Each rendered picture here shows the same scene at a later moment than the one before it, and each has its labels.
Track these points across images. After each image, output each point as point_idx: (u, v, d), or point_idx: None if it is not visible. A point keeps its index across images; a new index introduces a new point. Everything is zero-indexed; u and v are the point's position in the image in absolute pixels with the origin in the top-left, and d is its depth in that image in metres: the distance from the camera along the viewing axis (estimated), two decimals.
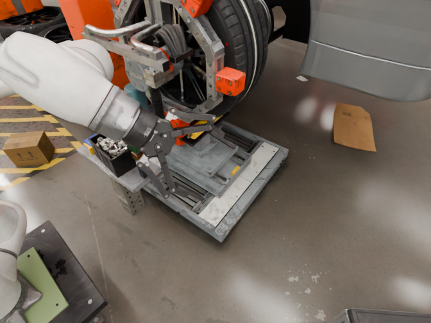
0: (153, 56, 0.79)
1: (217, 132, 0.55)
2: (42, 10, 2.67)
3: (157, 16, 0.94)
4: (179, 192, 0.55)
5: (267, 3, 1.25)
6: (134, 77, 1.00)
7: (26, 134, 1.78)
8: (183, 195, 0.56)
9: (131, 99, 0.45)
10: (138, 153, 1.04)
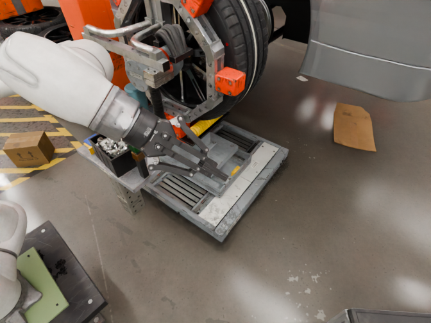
0: (153, 56, 0.79)
1: (210, 163, 0.56)
2: (42, 10, 2.67)
3: (157, 16, 0.94)
4: (204, 172, 0.56)
5: (267, 3, 1.25)
6: (134, 77, 1.00)
7: (27, 134, 1.78)
8: (206, 175, 0.56)
9: (131, 99, 0.45)
10: (138, 153, 1.04)
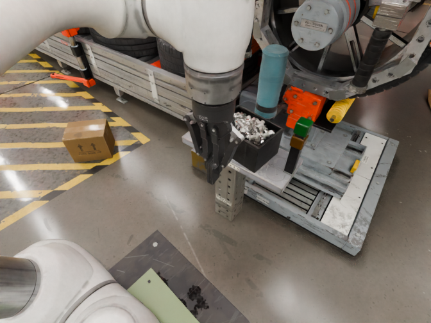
0: None
1: (216, 168, 0.55)
2: None
3: None
4: (206, 163, 0.56)
5: None
6: (307, 29, 0.70)
7: (87, 122, 1.48)
8: (205, 166, 0.57)
9: (228, 94, 0.38)
10: (304, 138, 0.74)
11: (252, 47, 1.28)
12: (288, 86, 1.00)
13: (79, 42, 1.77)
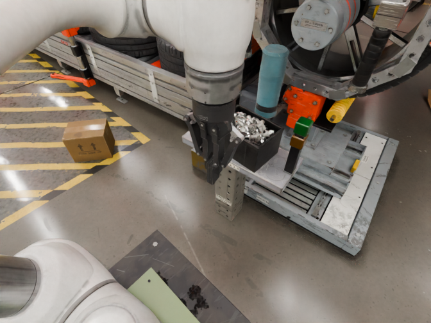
0: None
1: (216, 168, 0.55)
2: None
3: None
4: (206, 163, 0.56)
5: None
6: (307, 29, 0.70)
7: (87, 122, 1.48)
8: (205, 166, 0.57)
9: (228, 93, 0.38)
10: (304, 137, 0.74)
11: (252, 47, 1.28)
12: (288, 86, 1.00)
13: (79, 42, 1.77)
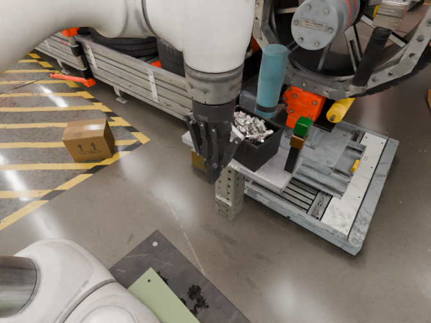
0: None
1: (216, 168, 0.55)
2: None
3: None
4: (206, 163, 0.56)
5: None
6: (306, 29, 0.70)
7: (87, 122, 1.48)
8: (205, 166, 0.57)
9: (228, 93, 0.38)
10: (304, 137, 0.74)
11: (252, 47, 1.28)
12: (288, 86, 1.00)
13: (79, 42, 1.77)
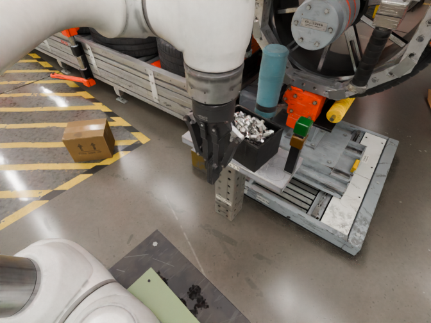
0: None
1: (216, 168, 0.55)
2: None
3: None
4: (206, 163, 0.56)
5: None
6: (306, 29, 0.70)
7: (87, 122, 1.48)
8: (205, 166, 0.57)
9: (228, 93, 0.38)
10: (304, 137, 0.74)
11: (252, 47, 1.28)
12: (288, 86, 1.00)
13: (79, 42, 1.77)
